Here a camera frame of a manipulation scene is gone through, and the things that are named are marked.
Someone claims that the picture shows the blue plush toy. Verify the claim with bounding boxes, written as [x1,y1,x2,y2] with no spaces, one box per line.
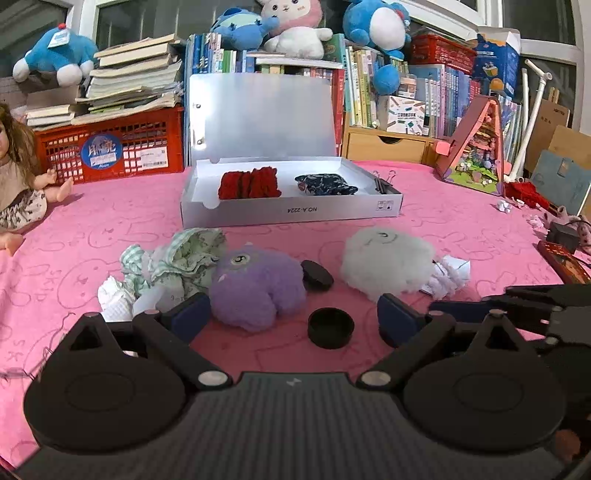
[12,23,98,88]
[211,7,280,51]

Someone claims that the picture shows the brown haired doll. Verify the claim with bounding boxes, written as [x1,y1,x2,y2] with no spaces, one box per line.
[0,103,74,256]

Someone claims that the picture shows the small white paper scrap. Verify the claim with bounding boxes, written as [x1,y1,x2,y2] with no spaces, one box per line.
[496,200,512,214]

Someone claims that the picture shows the white pipe stand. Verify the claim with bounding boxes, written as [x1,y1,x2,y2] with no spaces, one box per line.
[504,59,553,183]

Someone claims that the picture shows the row of upright books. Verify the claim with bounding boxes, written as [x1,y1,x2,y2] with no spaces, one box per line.
[184,33,346,156]

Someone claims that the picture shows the blue plush toy left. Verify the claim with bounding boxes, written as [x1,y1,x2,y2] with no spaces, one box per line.
[12,23,98,88]

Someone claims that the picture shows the white crumpled paper cloth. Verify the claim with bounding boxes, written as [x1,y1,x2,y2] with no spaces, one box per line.
[420,255,471,300]

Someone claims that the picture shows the red plastic crate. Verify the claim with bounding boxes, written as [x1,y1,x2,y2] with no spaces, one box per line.
[35,106,183,185]

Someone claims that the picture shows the green checked cloth garment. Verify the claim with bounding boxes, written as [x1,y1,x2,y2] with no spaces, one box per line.
[119,228,226,319]

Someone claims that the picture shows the black round lid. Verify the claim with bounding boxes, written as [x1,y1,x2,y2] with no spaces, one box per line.
[308,307,356,350]
[301,260,335,292]

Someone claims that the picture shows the red basket on books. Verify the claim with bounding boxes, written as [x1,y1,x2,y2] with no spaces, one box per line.
[410,33,476,74]

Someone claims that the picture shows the black binder clips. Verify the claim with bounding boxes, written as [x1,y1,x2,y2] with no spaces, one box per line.
[373,169,397,195]

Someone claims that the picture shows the blue white plush right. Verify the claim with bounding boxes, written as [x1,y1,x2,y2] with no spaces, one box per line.
[342,0,411,96]

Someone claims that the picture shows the black round lid front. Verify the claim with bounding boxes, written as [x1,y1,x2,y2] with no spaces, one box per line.
[308,307,356,350]

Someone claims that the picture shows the blue carton box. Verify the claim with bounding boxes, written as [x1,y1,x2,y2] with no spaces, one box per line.
[473,27,521,98]

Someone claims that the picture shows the dark blue patterned cloth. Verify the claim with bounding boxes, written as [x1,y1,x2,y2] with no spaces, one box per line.
[294,173,358,196]

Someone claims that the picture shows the white open storage box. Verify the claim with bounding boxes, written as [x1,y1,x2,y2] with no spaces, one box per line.
[179,72,405,230]

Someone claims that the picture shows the pink white rabbit plush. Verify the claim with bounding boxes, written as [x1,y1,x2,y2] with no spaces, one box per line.
[259,0,332,60]

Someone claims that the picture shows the red knitted item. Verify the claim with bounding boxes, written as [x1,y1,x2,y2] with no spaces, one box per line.
[217,166,281,200]

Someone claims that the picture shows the pink triangular toy house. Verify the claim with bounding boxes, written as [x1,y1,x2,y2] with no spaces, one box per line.
[435,95,505,196]

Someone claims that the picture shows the white patterned small box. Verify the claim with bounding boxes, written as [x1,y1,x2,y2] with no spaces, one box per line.
[377,96,426,136]

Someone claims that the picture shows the purple fluffy plush toy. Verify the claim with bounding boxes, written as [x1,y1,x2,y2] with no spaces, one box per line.
[208,245,307,332]

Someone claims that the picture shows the black round lid rear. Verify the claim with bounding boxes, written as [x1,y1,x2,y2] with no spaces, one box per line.
[301,260,335,292]

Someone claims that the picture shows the red fabric item right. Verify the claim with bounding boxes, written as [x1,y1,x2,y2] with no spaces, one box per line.
[504,181,550,209]

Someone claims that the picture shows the row of books right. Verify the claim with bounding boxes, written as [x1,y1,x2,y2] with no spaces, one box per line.
[344,43,523,165]

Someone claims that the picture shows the stack of books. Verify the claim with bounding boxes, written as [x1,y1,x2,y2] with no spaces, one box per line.
[25,34,185,129]

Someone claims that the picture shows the white fluffy plush toy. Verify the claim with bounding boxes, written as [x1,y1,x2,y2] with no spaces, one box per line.
[341,227,436,301]

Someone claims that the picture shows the blue plush toy middle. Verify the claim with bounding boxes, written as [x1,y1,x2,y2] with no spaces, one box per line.
[211,7,280,51]

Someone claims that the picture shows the wooden drawer box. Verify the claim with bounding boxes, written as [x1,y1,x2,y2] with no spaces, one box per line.
[342,127,438,167]

